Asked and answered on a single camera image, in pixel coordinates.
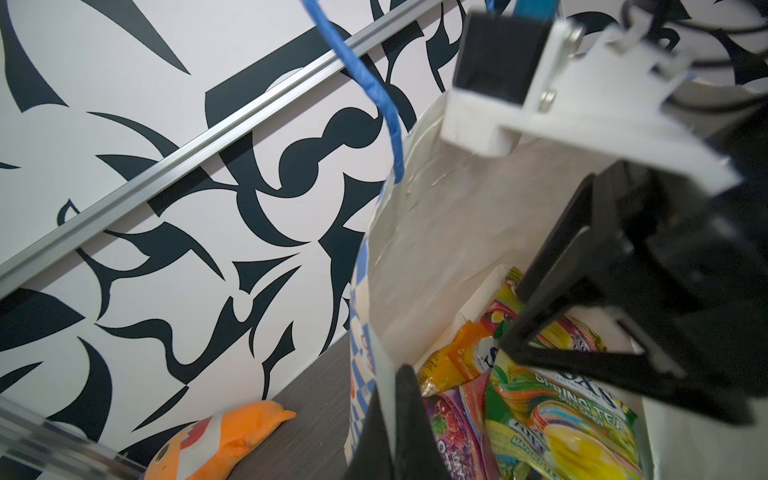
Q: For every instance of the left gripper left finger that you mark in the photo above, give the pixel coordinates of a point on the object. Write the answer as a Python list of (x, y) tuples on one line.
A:
[(372, 459)]

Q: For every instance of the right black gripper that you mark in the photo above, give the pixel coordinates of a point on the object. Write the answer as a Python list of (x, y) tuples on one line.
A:
[(683, 275)]

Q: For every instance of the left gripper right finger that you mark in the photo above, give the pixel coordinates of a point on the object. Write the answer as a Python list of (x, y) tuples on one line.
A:
[(416, 452)]

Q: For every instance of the purple black cherry candy bag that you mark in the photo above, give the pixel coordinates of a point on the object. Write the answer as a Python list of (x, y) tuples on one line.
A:
[(457, 422)]

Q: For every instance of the orange Fox's fruits candy bag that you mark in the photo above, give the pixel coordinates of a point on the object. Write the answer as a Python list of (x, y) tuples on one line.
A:
[(470, 354)]

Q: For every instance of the green Fox's candy bag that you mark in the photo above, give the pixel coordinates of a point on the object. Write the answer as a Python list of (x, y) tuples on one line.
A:
[(550, 425)]

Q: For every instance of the blue checkered paper bag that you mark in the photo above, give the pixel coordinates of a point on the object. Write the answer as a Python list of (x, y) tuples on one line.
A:
[(453, 234)]

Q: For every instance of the orange plush toy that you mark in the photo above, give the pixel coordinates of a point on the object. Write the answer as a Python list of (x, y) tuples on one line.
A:
[(210, 448)]

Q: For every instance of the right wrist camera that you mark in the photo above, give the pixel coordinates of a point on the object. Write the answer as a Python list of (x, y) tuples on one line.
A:
[(607, 101)]

